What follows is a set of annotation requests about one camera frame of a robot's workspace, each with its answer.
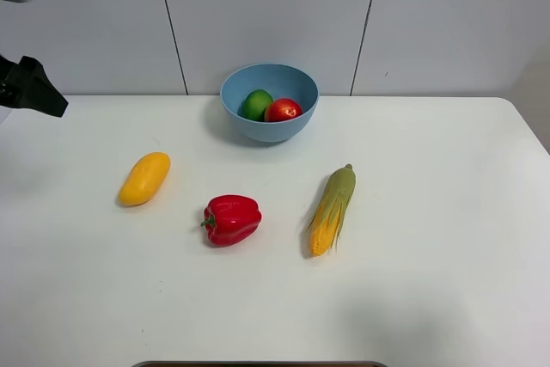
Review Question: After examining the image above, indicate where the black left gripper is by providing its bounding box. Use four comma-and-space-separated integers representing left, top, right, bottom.
0, 56, 68, 118

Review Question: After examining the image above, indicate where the red apple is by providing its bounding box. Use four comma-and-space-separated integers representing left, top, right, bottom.
264, 98, 303, 122

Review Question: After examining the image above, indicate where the blue bowl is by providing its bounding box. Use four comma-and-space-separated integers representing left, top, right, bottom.
220, 64, 320, 143

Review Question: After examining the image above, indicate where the red bell pepper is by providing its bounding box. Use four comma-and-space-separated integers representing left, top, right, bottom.
200, 194, 262, 247

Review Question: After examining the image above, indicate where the green lime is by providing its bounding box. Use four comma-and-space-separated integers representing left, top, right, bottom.
239, 89, 273, 122

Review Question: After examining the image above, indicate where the yellow mango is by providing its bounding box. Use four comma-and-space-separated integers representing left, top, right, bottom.
117, 152, 171, 207

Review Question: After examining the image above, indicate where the corn cob with husk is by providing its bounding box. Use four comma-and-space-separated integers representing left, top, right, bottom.
307, 163, 357, 257

